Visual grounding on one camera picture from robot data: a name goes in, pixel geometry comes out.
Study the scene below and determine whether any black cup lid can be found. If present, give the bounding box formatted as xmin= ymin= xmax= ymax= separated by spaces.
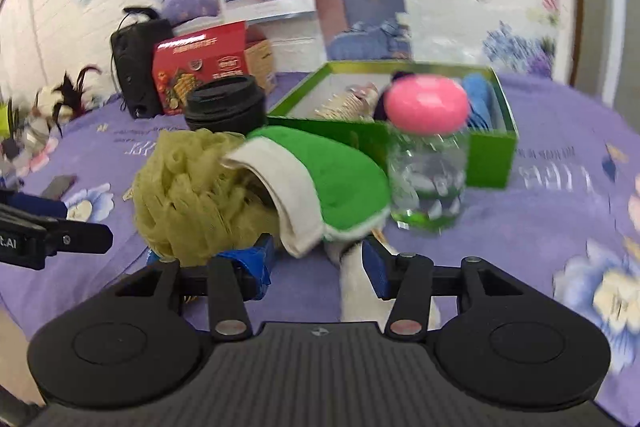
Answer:
xmin=185 ymin=75 xmax=267 ymax=134

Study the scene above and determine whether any green cardboard box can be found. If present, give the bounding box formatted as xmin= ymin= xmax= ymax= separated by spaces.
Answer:
xmin=265 ymin=61 xmax=519 ymax=190

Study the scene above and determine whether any green plush slipper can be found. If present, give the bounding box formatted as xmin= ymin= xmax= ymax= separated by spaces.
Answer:
xmin=220 ymin=125 xmax=391 ymax=258

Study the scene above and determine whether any striped bedding poster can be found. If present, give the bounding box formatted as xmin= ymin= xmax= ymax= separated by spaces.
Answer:
xmin=312 ymin=0 xmax=413 ymax=62

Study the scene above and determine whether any blue cloth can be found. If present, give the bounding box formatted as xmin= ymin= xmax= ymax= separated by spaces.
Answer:
xmin=460 ymin=73 xmax=502 ymax=131

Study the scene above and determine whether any olive mesh bath loofah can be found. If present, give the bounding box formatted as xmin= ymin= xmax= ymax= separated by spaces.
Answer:
xmin=132 ymin=128 xmax=281 ymax=265

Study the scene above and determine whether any dark flat card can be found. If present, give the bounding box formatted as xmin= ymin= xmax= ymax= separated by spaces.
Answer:
xmin=40 ymin=174 xmax=78 ymax=201

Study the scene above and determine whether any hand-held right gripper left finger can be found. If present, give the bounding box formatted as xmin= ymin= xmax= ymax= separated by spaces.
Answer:
xmin=107 ymin=234 xmax=276 ymax=341

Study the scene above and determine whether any black speaker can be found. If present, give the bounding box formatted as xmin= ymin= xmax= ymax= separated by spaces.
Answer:
xmin=110 ymin=7 xmax=174 ymax=118

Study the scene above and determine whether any clear jar with pink lid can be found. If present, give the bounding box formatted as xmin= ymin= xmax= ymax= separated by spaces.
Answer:
xmin=384 ymin=76 xmax=472 ymax=234

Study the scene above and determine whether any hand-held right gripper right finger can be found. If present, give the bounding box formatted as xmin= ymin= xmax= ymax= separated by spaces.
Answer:
xmin=361 ymin=238 xmax=526 ymax=340

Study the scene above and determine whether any small brown cardboard box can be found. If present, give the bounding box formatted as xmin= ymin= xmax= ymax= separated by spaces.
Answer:
xmin=244 ymin=38 xmax=277 ymax=95

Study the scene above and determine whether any purple floral bedsheet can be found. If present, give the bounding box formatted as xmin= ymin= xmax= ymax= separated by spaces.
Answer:
xmin=0 ymin=69 xmax=640 ymax=418

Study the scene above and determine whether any black feather ornament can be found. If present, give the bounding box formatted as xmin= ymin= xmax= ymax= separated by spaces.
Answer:
xmin=32 ymin=66 xmax=103 ymax=138

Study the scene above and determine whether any red printed carton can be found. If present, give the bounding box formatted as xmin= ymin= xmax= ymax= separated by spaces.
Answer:
xmin=151 ymin=21 xmax=249 ymax=116

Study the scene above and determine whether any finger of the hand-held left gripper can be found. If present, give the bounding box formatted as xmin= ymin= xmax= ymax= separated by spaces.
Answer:
xmin=0 ymin=189 xmax=69 ymax=221
xmin=30 ymin=218 xmax=114 ymax=256

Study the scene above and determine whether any beige lace cloth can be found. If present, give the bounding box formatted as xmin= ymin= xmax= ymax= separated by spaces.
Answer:
xmin=315 ymin=83 xmax=381 ymax=122

